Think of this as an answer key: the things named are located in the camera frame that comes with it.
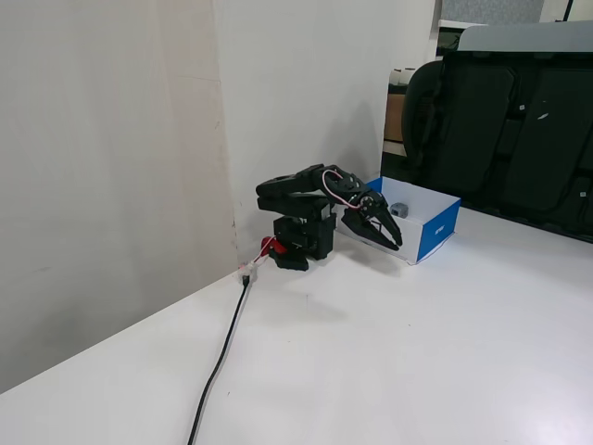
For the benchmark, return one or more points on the red clamp knob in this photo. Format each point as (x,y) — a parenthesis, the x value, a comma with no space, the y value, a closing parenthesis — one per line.
(268,245)

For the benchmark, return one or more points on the gray panel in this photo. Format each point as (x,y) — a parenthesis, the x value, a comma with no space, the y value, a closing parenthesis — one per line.
(528,37)

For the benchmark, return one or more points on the black robot arm with base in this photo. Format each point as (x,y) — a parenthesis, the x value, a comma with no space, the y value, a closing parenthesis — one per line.
(296,185)

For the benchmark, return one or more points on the brown cardboard box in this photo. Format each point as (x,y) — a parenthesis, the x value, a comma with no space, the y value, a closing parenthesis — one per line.
(395,118)

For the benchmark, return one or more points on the small gray block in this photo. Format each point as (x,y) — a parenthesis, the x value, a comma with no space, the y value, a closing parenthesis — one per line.
(399,210)

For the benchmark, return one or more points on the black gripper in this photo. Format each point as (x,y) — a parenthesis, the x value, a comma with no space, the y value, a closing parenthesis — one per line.
(362,217)

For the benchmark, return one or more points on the blue and white cardboard box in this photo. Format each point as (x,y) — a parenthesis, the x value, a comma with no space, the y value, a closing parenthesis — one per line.
(435,232)

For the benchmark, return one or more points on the black office chair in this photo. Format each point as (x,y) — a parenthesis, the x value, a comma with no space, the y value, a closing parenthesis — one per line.
(500,139)

